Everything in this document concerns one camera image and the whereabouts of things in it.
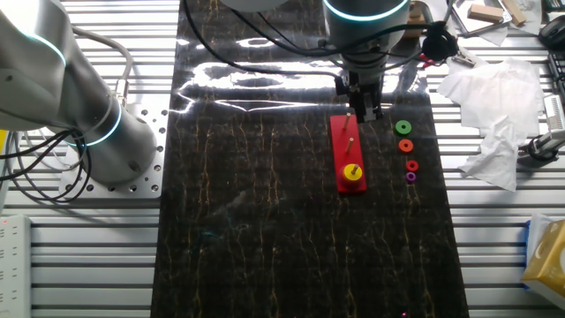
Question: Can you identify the black marble pattern mat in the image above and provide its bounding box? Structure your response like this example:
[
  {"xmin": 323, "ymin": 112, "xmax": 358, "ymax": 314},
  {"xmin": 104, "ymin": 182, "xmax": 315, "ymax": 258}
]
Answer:
[{"xmin": 149, "ymin": 0, "xmax": 470, "ymax": 318}]

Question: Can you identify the black computer mouse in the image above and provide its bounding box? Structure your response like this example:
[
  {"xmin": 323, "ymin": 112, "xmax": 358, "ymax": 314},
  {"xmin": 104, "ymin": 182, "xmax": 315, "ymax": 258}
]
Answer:
[{"xmin": 537, "ymin": 15, "xmax": 565, "ymax": 51}]

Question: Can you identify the long black arm cable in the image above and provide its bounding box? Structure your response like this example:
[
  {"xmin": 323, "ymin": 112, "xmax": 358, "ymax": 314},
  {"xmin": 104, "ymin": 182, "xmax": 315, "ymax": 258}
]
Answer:
[{"xmin": 181, "ymin": 0, "xmax": 350, "ymax": 83}]

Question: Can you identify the thick gray base cable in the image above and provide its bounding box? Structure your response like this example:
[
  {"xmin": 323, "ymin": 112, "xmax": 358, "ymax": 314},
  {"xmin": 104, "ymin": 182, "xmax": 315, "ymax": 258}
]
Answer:
[{"xmin": 70, "ymin": 25, "xmax": 135, "ymax": 110}]

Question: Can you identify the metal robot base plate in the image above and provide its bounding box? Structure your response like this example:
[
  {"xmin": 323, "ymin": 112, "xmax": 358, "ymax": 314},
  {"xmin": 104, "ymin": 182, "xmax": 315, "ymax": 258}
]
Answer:
[{"xmin": 59, "ymin": 105, "xmax": 169, "ymax": 200}]

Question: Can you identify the notched wooden block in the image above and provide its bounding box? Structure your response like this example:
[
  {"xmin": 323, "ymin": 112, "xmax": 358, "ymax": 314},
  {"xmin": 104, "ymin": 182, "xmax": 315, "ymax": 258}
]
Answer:
[{"xmin": 399, "ymin": 2, "xmax": 428, "ymax": 40}]

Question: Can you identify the large crumpled white tissue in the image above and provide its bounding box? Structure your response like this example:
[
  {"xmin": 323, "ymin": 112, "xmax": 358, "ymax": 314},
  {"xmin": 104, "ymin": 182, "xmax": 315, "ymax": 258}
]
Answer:
[{"xmin": 436, "ymin": 42, "xmax": 547, "ymax": 139}]

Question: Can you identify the thin cable bundle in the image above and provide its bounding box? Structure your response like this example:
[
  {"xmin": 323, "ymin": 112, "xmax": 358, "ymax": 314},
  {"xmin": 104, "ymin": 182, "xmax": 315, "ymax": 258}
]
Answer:
[{"xmin": 0, "ymin": 129, "xmax": 93, "ymax": 205}]

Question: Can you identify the black keyboard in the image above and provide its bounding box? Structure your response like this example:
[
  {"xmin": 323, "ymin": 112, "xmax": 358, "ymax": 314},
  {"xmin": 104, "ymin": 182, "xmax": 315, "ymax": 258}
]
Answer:
[{"xmin": 546, "ymin": 49, "xmax": 565, "ymax": 96}]

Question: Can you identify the gold tissue box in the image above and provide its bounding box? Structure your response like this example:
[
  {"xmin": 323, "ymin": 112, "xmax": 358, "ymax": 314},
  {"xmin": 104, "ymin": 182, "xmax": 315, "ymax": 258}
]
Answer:
[{"xmin": 520, "ymin": 214, "xmax": 565, "ymax": 298}]

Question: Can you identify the blue tissue pack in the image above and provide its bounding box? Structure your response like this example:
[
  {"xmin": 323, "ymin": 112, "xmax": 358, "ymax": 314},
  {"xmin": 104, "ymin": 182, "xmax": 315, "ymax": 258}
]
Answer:
[{"xmin": 523, "ymin": 219, "xmax": 531, "ymax": 291}]

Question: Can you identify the metal tray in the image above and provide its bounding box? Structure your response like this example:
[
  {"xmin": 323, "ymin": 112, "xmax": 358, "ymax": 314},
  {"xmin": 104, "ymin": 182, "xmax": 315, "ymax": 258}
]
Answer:
[{"xmin": 449, "ymin": 0, "xmax": 514, "ymax": 38}]

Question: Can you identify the red Hanoi base with pegs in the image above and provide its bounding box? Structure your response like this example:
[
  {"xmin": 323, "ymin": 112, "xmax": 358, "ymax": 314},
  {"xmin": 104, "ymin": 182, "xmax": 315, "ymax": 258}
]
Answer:
[{"xmin": 329, "ymin": 111, "xmax": 368, "ymax": 196}]

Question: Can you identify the black camera cable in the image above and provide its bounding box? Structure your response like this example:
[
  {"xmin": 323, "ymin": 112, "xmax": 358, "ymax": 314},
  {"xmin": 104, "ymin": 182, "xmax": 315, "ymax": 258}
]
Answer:
[{"xmin": 227, "ymin": 6, "xmax": 447, "ymax": 58}]

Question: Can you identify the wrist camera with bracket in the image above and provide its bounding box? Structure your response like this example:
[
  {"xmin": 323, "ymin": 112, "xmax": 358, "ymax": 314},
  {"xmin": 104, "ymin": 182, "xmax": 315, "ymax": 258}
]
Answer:
[{"xmin": 417, "ymin": 19, "xmax": 461, "ymax": 63}]

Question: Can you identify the metal spring clip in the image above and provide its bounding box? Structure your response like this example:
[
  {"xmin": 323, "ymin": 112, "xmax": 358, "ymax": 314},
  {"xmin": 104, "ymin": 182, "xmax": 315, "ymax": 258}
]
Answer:
[{"xmin": 449, "ymin": 48, "xmax": 478, "ymax": 69}]

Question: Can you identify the plain wooden block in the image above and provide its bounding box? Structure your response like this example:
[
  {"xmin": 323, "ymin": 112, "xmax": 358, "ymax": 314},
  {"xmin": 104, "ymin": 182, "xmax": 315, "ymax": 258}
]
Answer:
[
  {"xmin": 466, "ymin": 3, "xmax": 505, "ymax": 25},
  {"xmin": 501, "ymin": 0, "xmax": 529, "ymax": 27}
]

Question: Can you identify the yellow Hanoi ring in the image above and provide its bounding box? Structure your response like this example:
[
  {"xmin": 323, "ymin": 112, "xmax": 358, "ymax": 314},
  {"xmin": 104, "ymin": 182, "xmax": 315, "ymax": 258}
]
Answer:
[{"xmin": 343, "ymin": 163, "xmax": 364, "ymax": 183}]

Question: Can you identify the white power strip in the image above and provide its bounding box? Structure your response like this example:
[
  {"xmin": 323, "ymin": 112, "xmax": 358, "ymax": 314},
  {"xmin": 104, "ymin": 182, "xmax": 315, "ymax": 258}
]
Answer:
[{"xmin": 0, "ymin": 215, "xmax": 32, "ymax": 318}]

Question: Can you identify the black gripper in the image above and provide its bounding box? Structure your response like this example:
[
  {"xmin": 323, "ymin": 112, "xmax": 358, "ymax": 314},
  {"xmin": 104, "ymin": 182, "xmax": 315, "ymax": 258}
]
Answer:
[{"xmin": 335, "ymin": 70, "xmax": 384, "ymax": 124}]

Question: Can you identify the small crumpled white tissue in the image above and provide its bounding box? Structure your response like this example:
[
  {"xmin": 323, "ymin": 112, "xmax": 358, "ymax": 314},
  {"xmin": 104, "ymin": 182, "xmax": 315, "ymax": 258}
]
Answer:
[{"xmin": 457, "ymin": 115, "xmax": 531, "ymax": 193}]

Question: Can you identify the white paper sheet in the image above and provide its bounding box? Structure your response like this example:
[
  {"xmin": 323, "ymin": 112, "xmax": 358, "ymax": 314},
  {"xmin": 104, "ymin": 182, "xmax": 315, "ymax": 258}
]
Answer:
[{"xmin": 478, "ymin": 0, "xmax": 545, "ymax": 48}]

